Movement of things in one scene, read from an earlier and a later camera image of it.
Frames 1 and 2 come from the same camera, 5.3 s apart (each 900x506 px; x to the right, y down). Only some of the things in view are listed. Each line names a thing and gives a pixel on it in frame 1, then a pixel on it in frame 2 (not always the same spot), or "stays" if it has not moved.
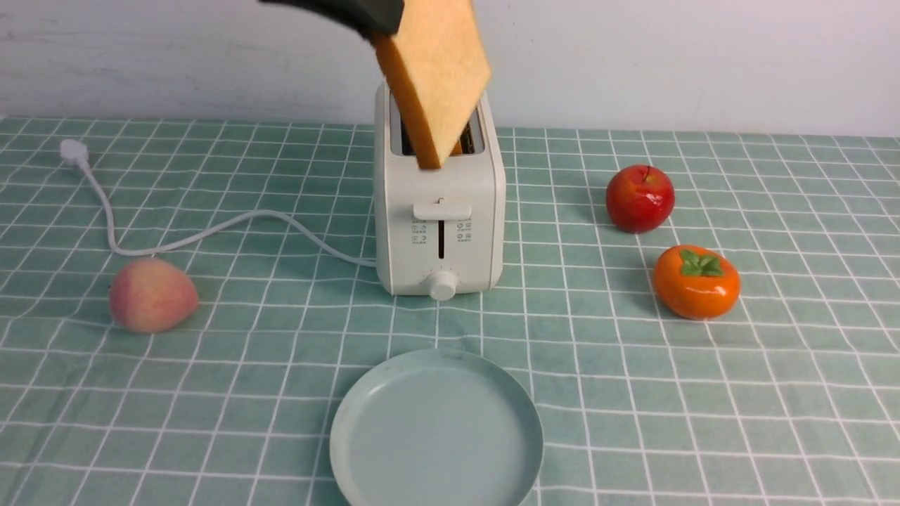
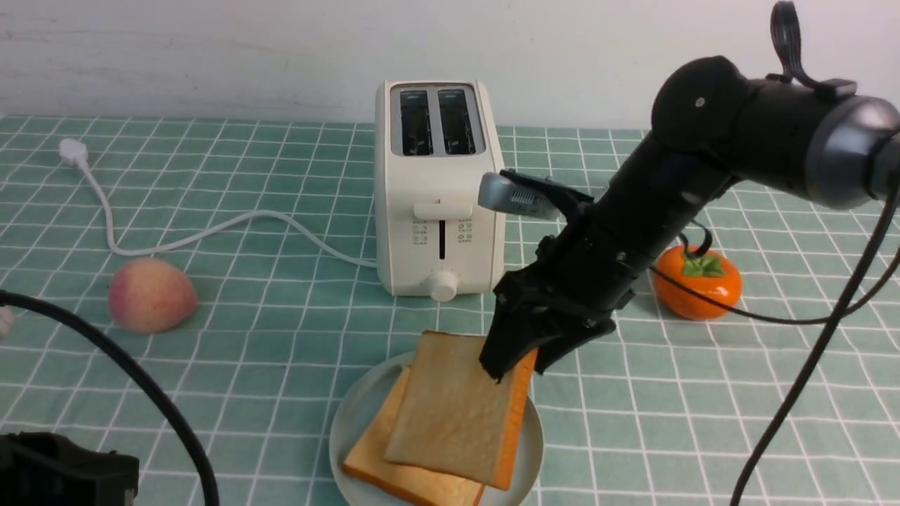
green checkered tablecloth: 791,398 stays
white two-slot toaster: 441,230 stays
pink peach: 152,295 stays
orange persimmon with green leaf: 696,282 stays
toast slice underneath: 437,62 to 369,462
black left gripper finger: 380,17 to 579,284
